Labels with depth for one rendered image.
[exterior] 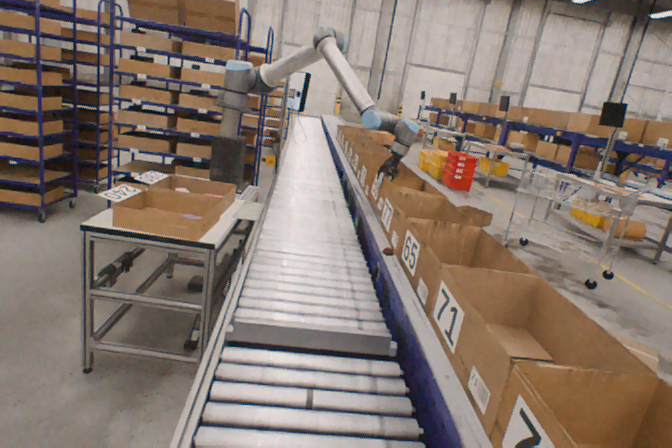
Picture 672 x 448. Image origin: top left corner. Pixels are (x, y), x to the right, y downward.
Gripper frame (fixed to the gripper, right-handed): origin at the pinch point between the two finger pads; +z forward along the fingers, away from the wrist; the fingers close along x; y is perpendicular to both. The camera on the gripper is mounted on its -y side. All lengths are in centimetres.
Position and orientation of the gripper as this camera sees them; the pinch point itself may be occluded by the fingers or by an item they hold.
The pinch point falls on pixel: (379, 187)
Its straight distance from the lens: 204.3
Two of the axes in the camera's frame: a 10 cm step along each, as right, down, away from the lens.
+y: 0.6, 2.6, -9.6
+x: 9.1, 3.8, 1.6
